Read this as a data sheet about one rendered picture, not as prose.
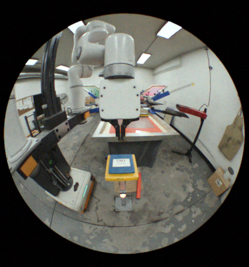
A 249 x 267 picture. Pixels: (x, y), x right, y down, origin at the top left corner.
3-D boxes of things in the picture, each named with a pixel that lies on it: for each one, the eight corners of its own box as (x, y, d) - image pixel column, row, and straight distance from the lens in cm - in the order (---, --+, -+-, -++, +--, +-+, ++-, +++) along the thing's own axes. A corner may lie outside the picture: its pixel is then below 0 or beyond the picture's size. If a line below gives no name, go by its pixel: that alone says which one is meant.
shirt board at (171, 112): (183, 116, 195) (184, 112, 194) (188, 122, 158) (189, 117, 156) (129, 106, 205) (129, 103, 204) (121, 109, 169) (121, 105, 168)
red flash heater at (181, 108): (198, 114, 210) (199, 109, 209) (207, 121, 170) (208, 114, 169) (175, 108, 191) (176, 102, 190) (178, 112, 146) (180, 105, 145)
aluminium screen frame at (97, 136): (178, 138, 62) (179, 134, 61) (93, 142, 50) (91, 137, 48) (147, 111, 127) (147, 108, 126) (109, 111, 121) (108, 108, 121)
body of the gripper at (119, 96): (95, 73, 19) (98, 122, 19) (143, 72, 19) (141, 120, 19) (102, 78, 26) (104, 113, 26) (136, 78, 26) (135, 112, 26)
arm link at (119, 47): (88, 50, 34) (110, 54, 38) (87, 76, 29) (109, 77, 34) (119, 26, 23) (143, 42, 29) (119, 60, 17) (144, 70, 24)
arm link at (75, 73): (67, 89, 62) (66, 69, 66) (84, 87, 65) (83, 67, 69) (69, 87, 52) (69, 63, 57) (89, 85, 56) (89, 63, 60)
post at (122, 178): (132, 210, 123) (153, 185, 31) (115, 211, 124) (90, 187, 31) (130, 196, 127) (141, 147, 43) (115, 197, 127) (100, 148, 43)
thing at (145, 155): (153, 167, 91) (165, 133, 64) (111, 170, 85) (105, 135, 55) (152, 165, 93) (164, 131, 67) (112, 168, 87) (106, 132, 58)
